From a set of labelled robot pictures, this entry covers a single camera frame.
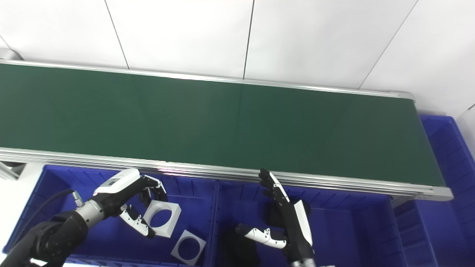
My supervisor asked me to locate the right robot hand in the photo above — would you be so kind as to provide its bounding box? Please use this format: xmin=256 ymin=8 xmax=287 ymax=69
xmin=235 ymin=168 xmax=316 ymax=262

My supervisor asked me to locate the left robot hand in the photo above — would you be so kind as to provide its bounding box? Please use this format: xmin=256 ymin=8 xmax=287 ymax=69
xmin=92 ymin=168 xmax=168 ymax=239

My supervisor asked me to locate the white square part with hole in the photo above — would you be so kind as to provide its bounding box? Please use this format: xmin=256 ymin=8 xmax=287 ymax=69
xmin=171 ymin=230 xmax=207 ymax=266
xmin=142 ymin=200 xmax=182 ymax=238

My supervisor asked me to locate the black round part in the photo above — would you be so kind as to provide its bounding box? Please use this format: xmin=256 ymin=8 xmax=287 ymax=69
xmin=265 ymin=201 xmax=287 ymax=227
xmin=222 ymin=234 xmax=261 ymax=267

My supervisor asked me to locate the blue plastic bin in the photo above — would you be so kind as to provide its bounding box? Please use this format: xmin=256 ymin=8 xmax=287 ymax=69
xmin=211 ymin=180 xmax=409 ymax=267
xmin=2 ymin=165 xmax=219 ymax=267
xmin=393 ymin=115 xmax=475 ymax=267

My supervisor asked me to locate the green conveyor belt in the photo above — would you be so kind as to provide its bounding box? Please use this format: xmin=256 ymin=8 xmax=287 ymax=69
xmin=0 ymin=48 xmax=454 ymax=208
xmin=0 ymin=63 xmax=446 ymax=187

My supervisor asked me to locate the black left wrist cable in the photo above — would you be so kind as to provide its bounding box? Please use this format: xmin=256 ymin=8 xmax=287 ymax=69
xmin=14 ymin=188 xmax=85 ymax=240

